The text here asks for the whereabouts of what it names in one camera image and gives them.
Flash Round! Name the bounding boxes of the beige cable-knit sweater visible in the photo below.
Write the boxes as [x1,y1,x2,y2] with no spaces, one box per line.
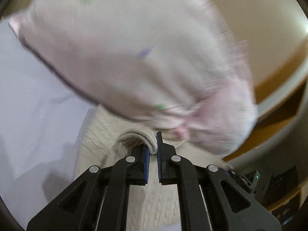
[73,104,232,231]

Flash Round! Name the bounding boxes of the lavender bed sheet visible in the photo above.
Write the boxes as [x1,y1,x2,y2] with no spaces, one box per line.
[1,20,95,228]

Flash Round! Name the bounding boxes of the pink floral pillow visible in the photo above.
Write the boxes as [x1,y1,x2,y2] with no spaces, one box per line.
[9,0,258,157]

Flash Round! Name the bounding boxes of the wooden bed frame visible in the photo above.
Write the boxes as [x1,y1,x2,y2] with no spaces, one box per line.
[224,45,307,212]

